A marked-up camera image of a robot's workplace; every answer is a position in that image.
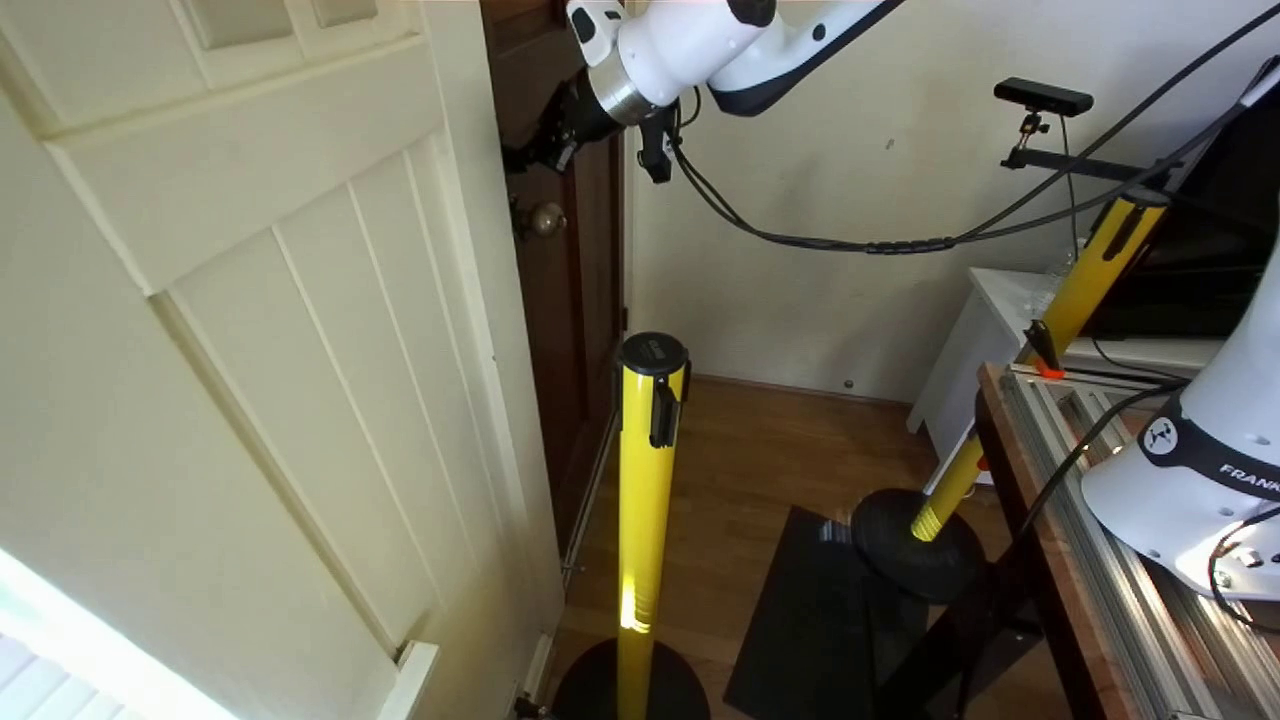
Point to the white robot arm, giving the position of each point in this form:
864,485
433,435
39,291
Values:
665,41

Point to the table with aluminium rails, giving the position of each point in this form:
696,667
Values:
1106,601

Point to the black camera on stand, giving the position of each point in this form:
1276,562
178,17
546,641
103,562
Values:
1041,97

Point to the yellow black stanchion post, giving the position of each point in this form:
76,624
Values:
1065,305
644,507

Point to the brass door knob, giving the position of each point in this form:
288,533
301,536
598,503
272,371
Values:
548,218

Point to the black floor mat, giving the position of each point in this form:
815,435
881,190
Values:
802,624

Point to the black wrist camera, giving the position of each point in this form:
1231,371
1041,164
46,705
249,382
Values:
655,149

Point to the white panelled door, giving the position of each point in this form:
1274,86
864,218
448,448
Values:
243,333

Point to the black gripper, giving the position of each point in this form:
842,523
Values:
563,126

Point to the white cabinet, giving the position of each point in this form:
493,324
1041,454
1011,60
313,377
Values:
983,345

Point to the dark brown wooden door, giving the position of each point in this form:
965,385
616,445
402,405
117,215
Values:
584,295

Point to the black monitor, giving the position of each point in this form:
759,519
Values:
1204,241

